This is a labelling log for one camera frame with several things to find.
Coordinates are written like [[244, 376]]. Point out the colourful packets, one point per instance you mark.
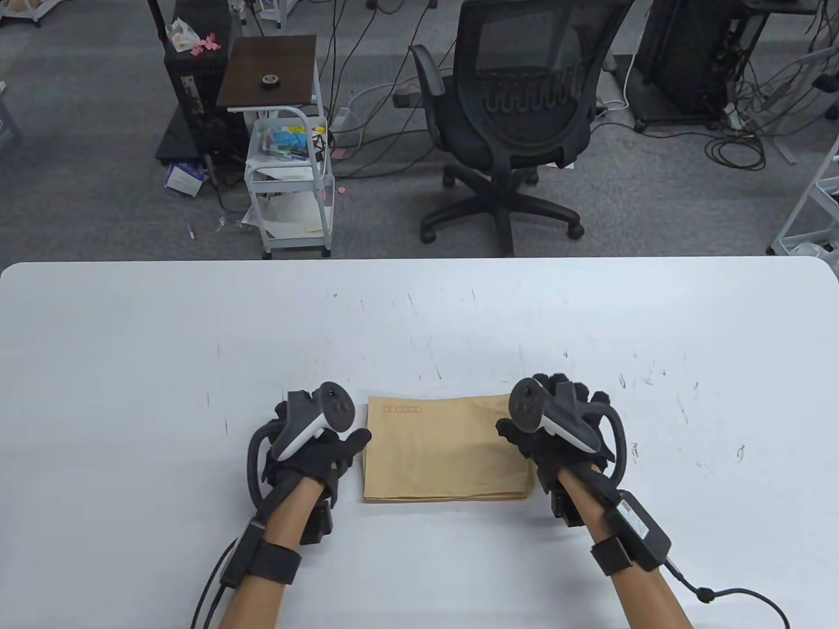
[[285, 137]]

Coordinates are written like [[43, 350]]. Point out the person's right forearm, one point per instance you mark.
[[642, 596]]

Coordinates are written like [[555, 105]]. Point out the person's right hand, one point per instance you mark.
[[541, 462]]

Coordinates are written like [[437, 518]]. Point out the person's left forearm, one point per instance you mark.
[[288, 517]]

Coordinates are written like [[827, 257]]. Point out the white paper sheets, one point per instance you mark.
[[288, 213]]

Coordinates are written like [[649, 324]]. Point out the pile of brown paper envelopes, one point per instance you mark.
[[446, 452]]

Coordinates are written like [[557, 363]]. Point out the white rolling cart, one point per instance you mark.
[[288, 185]]

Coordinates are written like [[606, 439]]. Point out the black flat base plate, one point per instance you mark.
[[174, 141]]

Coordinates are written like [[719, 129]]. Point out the dark brown wooden board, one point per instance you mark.
[[275, 56]]

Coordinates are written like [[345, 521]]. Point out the purple and white box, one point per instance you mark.
[[183, 180]]

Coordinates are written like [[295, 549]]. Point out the pink paper scraps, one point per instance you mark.
[[208, 44]]

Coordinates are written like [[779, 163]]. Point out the white metal shelf frame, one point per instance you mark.
[[780, 244]]

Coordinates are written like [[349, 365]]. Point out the grey hand controller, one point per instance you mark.
[[527, 403], [328, 406]]

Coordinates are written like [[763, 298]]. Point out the crumpled plastic bag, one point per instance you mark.
[[180, 36]]

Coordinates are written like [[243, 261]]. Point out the grey left hand controller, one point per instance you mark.
[[328, 406]]

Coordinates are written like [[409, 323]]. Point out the black computer tower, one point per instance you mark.
[[196, 85]]

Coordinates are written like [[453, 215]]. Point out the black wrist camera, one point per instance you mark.
[[565, 508], [318, 521]]

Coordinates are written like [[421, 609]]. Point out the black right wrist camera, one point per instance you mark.
[[565, 508]]

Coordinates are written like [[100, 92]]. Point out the grey right hand controller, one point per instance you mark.
[[527, 403]]

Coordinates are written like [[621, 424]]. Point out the black mesh office chair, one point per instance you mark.
[[518, 131]]

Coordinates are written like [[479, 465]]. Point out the person's left hand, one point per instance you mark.
[[321, 458]]

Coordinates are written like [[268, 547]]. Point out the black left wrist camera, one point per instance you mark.
[[318, 521]]

